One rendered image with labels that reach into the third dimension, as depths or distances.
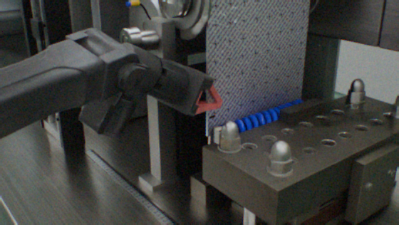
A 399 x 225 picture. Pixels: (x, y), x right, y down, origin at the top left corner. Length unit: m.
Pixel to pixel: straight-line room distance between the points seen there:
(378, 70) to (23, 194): 3.13
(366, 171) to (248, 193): 0.19
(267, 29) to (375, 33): 0.21
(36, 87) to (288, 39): 0.49
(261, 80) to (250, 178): 0.23
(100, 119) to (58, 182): 0.31
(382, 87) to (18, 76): 3.36
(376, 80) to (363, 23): 2.81
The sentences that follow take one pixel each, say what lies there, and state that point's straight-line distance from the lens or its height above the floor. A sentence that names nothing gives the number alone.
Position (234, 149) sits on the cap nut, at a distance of 0.66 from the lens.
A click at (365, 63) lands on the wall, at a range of 3.70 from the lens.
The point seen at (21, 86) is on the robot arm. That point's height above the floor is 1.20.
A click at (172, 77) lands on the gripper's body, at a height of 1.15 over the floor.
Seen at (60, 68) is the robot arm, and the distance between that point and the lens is 0.47.
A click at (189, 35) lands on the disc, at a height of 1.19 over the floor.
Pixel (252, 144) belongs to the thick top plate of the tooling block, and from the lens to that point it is 0.68.
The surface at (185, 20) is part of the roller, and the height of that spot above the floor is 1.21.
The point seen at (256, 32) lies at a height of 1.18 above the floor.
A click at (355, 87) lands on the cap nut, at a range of 0.88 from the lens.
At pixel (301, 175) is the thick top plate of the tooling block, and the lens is 0.61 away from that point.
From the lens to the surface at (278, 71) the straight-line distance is 0.80.
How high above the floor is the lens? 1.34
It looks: 22 degrees down
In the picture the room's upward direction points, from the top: straight up
